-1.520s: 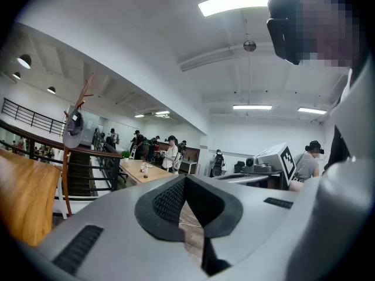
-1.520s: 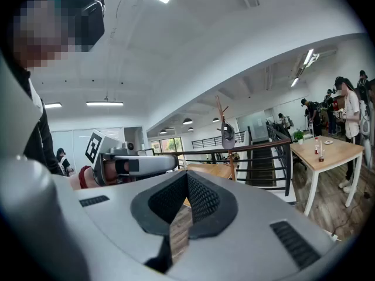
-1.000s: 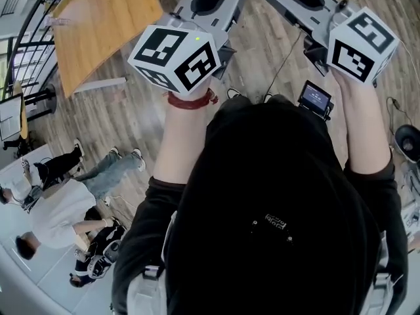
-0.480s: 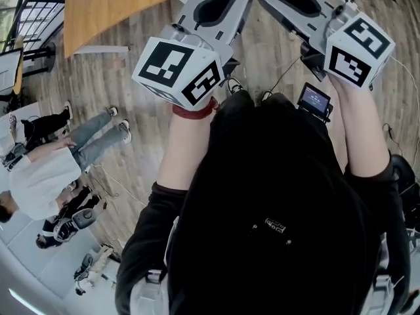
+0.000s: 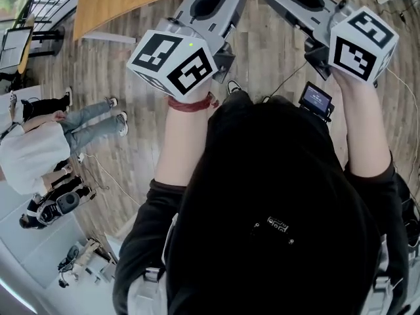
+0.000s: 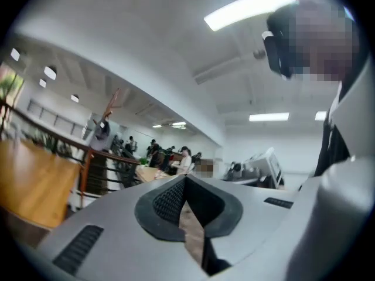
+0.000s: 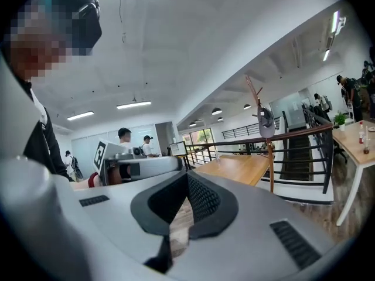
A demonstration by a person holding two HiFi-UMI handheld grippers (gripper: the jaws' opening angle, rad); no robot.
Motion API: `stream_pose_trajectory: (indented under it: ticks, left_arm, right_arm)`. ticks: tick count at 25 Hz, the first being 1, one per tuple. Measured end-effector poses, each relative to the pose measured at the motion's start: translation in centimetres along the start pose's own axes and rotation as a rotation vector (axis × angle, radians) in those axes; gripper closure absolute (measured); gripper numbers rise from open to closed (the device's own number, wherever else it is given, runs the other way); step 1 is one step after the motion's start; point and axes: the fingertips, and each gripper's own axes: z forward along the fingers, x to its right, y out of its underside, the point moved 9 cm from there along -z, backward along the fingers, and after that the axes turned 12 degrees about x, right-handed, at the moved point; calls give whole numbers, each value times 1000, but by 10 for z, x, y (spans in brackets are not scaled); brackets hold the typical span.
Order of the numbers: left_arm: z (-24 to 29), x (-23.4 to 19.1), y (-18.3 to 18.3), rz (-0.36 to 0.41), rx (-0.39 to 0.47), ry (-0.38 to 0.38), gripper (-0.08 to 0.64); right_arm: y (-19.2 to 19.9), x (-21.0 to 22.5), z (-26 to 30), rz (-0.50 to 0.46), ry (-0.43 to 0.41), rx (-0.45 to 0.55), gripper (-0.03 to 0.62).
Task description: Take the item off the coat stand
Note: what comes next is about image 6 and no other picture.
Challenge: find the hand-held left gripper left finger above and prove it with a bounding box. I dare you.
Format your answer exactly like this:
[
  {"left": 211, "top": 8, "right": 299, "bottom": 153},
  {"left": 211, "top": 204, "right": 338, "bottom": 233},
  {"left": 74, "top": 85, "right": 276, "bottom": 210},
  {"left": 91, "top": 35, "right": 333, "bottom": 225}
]
[{"left": 37, "top": 173, "right": 210, "bottom": 281}]

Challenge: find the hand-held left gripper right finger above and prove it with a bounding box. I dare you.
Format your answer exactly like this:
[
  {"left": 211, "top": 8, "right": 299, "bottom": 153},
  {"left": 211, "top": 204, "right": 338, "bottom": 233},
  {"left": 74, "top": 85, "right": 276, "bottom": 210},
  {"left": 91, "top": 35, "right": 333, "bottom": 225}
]
[{"left": 184, "top": 174, "right": 302, "bottom": 277}]

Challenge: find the brown wooden coat rack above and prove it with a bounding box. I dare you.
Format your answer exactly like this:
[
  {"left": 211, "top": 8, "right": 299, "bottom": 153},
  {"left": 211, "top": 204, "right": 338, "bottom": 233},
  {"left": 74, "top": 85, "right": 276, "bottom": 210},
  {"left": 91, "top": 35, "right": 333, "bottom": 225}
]
[{"left": 91, "top": 87, "right": 123, "bottom": 134}]

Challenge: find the white machine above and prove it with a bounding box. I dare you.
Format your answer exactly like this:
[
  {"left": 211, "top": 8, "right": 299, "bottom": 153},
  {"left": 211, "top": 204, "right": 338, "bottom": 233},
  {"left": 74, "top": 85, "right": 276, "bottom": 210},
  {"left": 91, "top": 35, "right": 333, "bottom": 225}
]
[{"left": 244, "top": 146, "right": 285, "bottom": 189}]

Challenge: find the light wooden table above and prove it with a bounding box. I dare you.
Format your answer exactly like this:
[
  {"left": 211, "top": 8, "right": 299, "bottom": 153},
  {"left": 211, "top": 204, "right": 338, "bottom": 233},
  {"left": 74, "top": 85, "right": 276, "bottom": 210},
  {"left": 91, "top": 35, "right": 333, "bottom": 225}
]
[{"left": 135, "top": 165, "right": 172, "bottom": 184}]

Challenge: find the large wooden table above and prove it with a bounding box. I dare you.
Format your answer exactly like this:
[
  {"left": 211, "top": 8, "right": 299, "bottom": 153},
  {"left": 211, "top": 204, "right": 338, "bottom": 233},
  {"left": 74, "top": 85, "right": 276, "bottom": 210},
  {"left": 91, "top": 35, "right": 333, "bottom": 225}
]
[{"left": 0, "top": 139, "right": 81, "bottom": 230}]

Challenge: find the person's black top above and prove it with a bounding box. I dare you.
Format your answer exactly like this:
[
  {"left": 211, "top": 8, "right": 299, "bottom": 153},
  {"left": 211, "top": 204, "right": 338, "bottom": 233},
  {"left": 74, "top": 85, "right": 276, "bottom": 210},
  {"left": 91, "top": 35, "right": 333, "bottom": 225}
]
[{"left": 313, "top": 80, "right": 352, "bottom": 177}]

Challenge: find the distant black balcony railing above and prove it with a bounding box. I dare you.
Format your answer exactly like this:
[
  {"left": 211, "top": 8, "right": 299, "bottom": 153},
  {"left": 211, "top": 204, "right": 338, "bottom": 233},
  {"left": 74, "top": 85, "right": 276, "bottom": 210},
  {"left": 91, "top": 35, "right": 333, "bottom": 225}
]
[{"left": 27, "top": 98, "right": 90, "bottom": 136}]

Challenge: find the person's head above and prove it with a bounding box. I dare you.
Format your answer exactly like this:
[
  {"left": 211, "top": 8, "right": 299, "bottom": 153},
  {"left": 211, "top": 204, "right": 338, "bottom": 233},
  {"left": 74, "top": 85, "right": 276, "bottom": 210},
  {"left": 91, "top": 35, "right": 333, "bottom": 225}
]
[{"left": 292, "top": 1, "right": 363, "bottom": 81}]

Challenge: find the grey shoulder strap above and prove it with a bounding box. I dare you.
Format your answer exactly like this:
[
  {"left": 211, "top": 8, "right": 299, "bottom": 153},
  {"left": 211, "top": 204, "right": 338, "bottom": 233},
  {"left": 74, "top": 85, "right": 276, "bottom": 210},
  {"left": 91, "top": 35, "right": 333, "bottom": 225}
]
[{"left": 328, "top": 56, "right": 375, "bottom": 157}]

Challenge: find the black head-worn camera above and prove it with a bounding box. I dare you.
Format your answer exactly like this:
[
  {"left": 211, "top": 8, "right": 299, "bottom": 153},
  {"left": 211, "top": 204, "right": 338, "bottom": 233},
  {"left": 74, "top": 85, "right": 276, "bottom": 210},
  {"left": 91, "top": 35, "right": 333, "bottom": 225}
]
[{"left": 261, "top": 3, "right": 299, "bottom": 80}]

